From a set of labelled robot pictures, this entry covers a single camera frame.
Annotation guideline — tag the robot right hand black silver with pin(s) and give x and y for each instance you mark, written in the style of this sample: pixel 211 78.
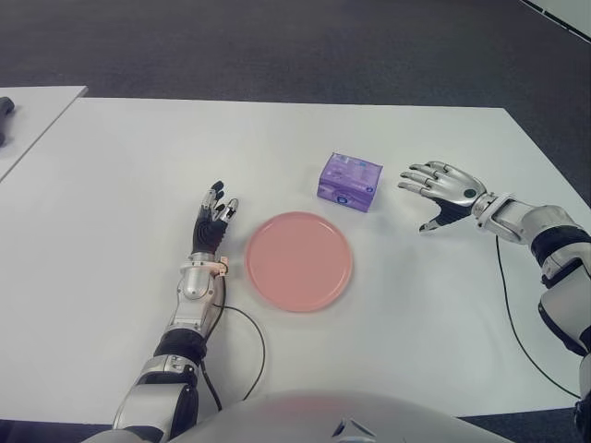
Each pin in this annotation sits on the robot right hand black silver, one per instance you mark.
pixel 457 189

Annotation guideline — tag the robot left hand black silver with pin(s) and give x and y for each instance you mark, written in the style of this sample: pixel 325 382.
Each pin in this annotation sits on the robot left hand black silver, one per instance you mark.
pixel 208 235

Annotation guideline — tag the purple tissue paper pack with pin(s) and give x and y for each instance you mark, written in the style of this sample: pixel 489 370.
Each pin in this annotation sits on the purple tissue paper pack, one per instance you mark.
pixel 348 182

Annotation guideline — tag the robot right arm silver black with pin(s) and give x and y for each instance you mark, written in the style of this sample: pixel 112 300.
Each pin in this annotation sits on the robot right arm silver black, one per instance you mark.
pixel 512 217

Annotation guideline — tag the robot left arm silver black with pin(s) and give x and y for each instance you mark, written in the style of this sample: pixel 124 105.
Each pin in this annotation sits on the robot left arm silver black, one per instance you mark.
pixel 194 286

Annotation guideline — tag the pink round plate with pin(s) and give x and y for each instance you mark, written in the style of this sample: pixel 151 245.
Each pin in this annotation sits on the pink round plate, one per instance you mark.
pixel 300 263

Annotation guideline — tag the silver robot torso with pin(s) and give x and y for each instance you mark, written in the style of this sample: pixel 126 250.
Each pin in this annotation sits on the silver robot torso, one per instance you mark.
pixel 295 420

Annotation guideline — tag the black object on side table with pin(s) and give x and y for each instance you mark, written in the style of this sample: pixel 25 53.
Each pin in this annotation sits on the black object on side table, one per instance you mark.
pixel 4 107

